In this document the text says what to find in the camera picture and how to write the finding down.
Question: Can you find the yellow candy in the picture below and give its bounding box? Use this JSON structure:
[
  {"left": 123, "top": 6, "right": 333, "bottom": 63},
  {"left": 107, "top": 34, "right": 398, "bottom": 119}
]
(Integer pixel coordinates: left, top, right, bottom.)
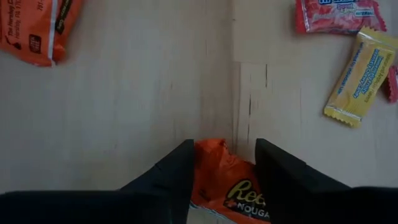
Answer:
[{"left": 323, "top": 26, "right": 398, "bottom": 129}]

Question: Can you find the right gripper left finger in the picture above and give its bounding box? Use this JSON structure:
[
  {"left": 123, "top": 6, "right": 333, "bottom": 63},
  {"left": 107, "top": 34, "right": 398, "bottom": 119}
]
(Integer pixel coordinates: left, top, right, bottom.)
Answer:
[{"left": 0, "top": 139, "right": 196, "bottom": 224}]

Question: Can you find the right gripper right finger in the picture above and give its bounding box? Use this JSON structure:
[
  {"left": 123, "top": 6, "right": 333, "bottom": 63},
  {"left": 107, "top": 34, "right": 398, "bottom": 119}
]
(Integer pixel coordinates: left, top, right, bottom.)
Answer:
[{"left": 255, "top": 138, "right": 398, "bottom": 224}]

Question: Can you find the pink red candy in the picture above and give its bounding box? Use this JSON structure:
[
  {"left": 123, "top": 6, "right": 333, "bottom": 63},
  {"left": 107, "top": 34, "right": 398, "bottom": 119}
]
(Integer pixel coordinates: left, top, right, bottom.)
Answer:
[{"left": 294, "top": 0, "right": 388, "bottom": 35}]

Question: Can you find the orange Reese's candy pack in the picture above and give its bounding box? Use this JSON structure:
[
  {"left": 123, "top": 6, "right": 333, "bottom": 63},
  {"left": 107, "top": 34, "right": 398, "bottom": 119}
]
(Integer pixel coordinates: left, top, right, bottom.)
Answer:
[{"left": 189, "top": 138, "right": 271, "bottom": 224}]

